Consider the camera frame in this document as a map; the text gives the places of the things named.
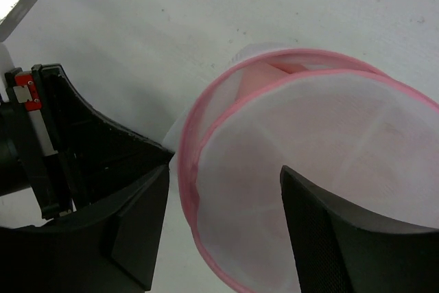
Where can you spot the white mesh laundry bag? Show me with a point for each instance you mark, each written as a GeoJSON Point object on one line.
{"type": "Point", "coordinates": [344, 125]}

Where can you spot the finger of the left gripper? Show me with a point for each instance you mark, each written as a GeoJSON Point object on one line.
{"type": "Point", "coordinates": [99, 155]}

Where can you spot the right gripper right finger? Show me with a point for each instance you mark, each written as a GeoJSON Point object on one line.
{"type": "Point", "coordinates": [341, 247]}

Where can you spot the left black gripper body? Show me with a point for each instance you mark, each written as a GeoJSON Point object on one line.
{"type": "Point", "coordinates": [28, 156]}

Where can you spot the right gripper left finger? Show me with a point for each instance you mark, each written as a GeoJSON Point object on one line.
{"type": "Point", "coordinates": [109, 246]}

